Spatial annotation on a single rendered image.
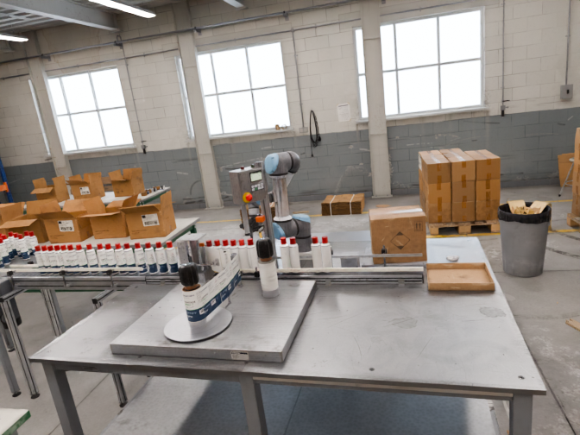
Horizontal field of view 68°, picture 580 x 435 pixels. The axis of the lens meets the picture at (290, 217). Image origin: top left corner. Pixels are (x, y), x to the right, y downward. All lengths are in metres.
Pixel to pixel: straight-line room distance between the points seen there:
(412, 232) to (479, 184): 3.15
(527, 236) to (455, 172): 1.49
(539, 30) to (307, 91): 3.63
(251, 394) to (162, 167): 7.28
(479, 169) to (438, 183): 0.48
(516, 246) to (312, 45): 4.85
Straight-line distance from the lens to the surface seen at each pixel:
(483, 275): 2.43
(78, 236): 4.47
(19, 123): 10.60
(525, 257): 4.43
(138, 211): 4.00
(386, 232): 2.47
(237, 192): 2.41
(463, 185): 5.54
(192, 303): 1.97
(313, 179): 7.85
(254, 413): 1.92
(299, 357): 1.79
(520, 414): 1.76
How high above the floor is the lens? 1.81
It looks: 15 degrees down
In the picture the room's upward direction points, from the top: 7 degrees counter-clockwise
